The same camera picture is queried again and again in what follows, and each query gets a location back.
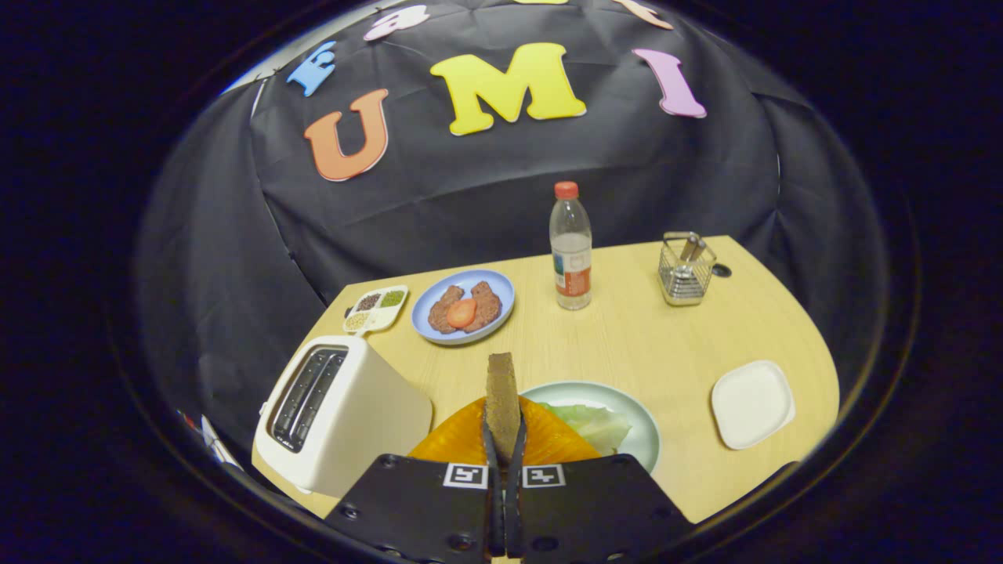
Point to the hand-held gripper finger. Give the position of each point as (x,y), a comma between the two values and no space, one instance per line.
(496,501)
(513,501)

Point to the metal utensil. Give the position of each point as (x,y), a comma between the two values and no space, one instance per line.
(693,247)

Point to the brown bread slice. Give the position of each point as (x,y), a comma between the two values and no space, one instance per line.
(501,399)

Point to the pale green round plate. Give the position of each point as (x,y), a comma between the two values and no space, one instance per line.
(644,439)

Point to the clear bottle with red cap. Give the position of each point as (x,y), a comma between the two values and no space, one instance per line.
(571,258)

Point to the red tomato slice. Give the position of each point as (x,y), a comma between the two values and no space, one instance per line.
(461,313)

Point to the green lettuce leaf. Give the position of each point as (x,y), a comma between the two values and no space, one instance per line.
(595,427)

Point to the brown meat patty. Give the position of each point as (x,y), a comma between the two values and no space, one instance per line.
(440,313)
(487,305)

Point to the white divided condiment tray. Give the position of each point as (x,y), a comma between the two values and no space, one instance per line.
(376,309)

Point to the blue plate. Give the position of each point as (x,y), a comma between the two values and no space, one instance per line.
(462,338)

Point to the white square plate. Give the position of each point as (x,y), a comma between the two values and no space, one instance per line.
(752,403)

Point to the white toaster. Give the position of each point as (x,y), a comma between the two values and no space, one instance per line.
(368,423)

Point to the white and red item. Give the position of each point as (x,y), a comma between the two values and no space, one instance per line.
(219,446)

